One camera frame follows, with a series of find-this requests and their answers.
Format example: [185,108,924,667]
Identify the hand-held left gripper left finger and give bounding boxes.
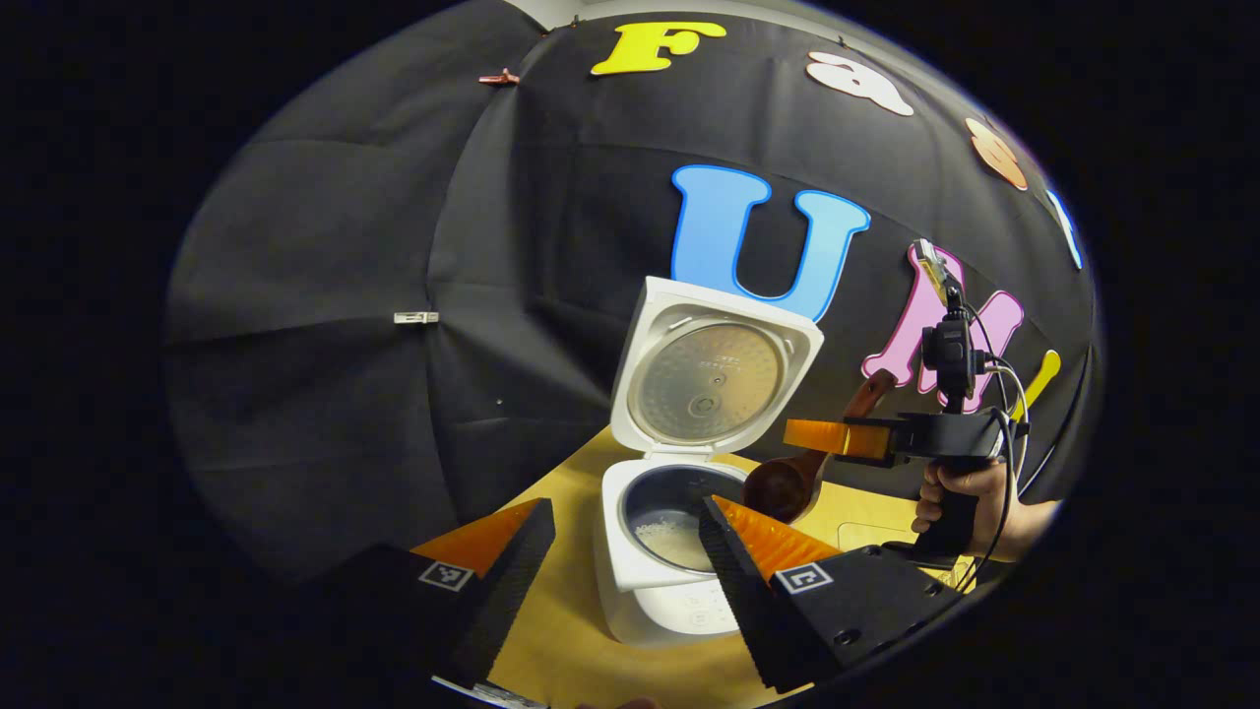
[300,497,557,690]

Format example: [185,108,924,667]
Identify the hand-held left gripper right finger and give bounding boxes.
[699,495,971,693]

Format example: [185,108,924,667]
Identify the brown wooden spoon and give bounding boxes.
[743,369,899,523]

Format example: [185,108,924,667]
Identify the white rice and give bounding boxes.
[635,510,712,570]

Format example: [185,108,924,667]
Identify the white rice cooker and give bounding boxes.
[594,276,826,649]

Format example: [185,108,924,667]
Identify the black backdrop cloth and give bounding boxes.
[162,0,1103,592]

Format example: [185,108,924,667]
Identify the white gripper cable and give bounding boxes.
[979,359,1033,488]

